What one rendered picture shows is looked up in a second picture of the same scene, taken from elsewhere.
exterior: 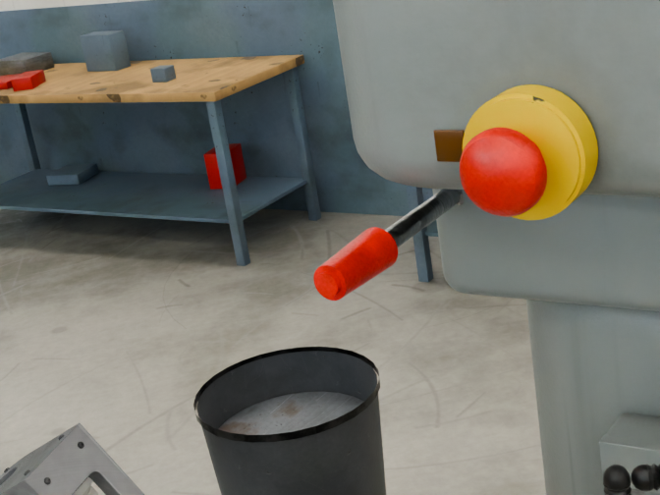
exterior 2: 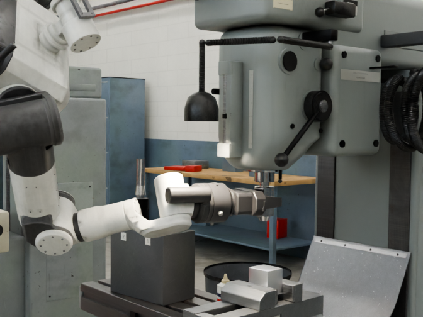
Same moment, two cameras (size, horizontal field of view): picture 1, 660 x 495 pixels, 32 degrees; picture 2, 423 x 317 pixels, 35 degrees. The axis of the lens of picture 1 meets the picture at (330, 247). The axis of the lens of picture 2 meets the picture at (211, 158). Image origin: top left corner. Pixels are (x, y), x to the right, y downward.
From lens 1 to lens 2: 108 cm
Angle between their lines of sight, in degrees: 21
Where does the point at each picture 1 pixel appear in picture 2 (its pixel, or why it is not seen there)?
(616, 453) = (221, 64)
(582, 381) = (224, 56)
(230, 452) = (213, 287)
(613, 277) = (225, 12)
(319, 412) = not seen: hidden behind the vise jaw
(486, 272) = (201, 18)
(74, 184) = (203, 225)
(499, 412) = not seen: outside the picture
